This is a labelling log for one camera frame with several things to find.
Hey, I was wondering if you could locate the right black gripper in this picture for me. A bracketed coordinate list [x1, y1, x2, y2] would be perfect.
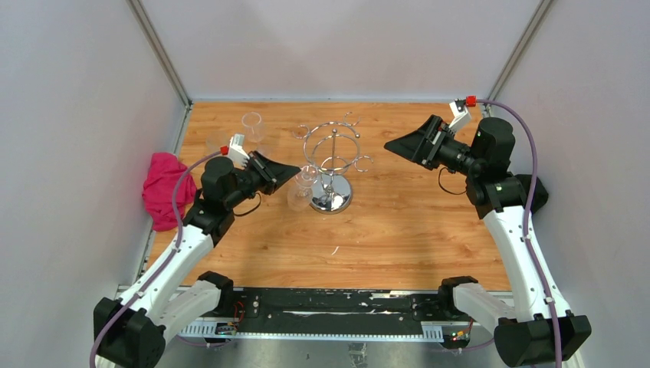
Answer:
[385, 115, 483, 177]

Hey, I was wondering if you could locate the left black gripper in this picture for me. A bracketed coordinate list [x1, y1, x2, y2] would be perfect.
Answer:
[225, 151, 300, 210]

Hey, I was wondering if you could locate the chrome wine glass rack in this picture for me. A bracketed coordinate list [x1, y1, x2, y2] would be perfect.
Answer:
[291, 111, 374, 215]

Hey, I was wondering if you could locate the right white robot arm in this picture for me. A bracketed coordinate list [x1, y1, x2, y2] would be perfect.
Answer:
[385, 115, 592, 367]

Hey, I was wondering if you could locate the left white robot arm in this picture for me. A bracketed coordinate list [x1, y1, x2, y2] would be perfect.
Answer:
[89, 148, 300, 367]

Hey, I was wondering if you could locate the pink cloth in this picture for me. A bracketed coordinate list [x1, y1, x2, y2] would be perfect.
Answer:
[142, 152, 197, 232]

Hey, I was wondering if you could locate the black cloth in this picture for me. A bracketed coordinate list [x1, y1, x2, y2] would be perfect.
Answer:
[515, 174, 550, 215]

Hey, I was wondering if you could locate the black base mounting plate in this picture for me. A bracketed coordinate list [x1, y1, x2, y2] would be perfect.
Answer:
[172, 287, 490, 337]

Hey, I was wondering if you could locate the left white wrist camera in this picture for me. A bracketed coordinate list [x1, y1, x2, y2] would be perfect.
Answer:
[225, 133, 249, 168]

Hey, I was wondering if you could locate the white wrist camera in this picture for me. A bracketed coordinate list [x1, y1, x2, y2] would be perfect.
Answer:
[448, 99, 471, 135]
[225, 133, 249, 168]

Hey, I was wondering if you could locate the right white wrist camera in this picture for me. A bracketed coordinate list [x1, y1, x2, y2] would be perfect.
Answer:
[448, 99, 471, 135]

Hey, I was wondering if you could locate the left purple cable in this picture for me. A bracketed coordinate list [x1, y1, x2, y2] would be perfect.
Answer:
[88, 145, 229, 368]

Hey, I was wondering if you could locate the purple cable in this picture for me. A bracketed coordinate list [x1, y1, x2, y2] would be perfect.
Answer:
[466, 95, 565, 366]
[88, 145, 229, 368]

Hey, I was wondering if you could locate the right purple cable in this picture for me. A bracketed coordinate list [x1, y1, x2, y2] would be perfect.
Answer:
[466, 95, 565, 366]

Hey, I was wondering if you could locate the aluminium frame rail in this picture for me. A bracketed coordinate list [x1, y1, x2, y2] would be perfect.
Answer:
[93, 279, 591, 367]

